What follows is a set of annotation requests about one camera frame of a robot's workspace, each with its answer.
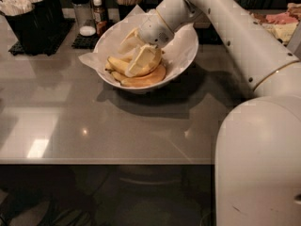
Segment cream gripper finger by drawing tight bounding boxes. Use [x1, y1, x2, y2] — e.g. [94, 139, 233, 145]
[118, 27, 146, 55]
[125, 44, 162, 77]

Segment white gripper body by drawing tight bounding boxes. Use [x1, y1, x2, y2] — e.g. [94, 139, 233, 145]
[138, 0, 201, 48]

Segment yellow banana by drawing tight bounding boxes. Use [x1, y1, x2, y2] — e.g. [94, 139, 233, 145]
[105, 56, 131, 73]
[104, 56, 160, 77]

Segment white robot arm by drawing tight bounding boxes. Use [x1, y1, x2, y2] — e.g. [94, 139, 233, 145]
[121, 0, 301, 226]

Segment white bowl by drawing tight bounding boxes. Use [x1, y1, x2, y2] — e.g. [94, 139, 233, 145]
[92, 11, 199, 95]

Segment bottom orange-yellow banana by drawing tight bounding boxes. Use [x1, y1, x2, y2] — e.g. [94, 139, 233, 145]
[111, 64, 166, 88]

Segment white paper liner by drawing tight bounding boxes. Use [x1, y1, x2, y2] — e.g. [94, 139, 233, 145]
[78, 5, 197, 87]

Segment black cup of stirrers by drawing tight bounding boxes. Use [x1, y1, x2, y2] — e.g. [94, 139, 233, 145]
[118, 3, 145, 20]

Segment hot sauce bottle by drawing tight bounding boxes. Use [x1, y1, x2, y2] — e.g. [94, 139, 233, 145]
[92, 0, 107, 37]

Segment black rubber mat centre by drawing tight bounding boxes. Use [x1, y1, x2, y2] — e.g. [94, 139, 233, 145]
[72, 21, 113, 49]

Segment black rubber mat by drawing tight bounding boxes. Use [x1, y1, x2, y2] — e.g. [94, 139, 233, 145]
[72, 21, 113, 49]
[9, 18, 75, 56]

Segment glass salt shaker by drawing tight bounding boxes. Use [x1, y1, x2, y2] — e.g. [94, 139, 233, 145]
[71, 0, 96, 37]

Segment black cutlery holder rear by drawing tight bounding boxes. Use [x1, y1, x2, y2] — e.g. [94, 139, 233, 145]
[44, 0, 64, 34]

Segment black condiment packet rack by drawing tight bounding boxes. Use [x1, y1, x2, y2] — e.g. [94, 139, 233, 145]
[250, 3, 301, 45]

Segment black rubber mat left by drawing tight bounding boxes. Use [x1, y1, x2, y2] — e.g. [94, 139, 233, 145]
[9, 18, 75, 56]

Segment white plastic cutlery bundle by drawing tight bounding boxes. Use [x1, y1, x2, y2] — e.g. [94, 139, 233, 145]
[0, 0, 42, 16]

